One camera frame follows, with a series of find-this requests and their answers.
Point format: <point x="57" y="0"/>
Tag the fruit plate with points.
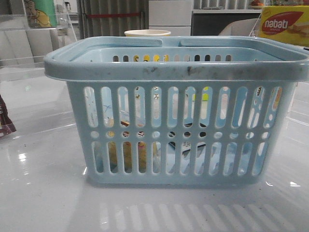
<point x="256" y="4"/>

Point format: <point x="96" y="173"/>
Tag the yellow nabati wafer box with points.
<point x="286" y="24"/>

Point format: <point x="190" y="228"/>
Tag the red cracker packet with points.
<point x="6" y="125"/>

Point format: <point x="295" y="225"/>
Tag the yellow popcorn cup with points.
<point x="147" y="33"/>

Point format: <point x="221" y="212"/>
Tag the dark kitchen counter cabinet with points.
<point x="212" y="22"/>

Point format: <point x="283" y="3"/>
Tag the white refrigerator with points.
<point x="172" y="15"/>

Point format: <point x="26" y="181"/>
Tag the grey armchair right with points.
<point x="241" y="27"/>

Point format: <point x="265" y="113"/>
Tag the green cartoon bottle upper shelf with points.
<point x="40" y="13"/>

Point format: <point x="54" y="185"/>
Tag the tissue pack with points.
<point x="186" y="146"/>

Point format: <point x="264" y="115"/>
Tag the light blue plastic basket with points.
<point x="239" y="87"/>

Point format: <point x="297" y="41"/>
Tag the packaged yellow bread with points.
<point x="126" y="150"/>

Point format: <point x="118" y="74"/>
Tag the clear acrylic display shelf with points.
<point x="22" y="48"/>

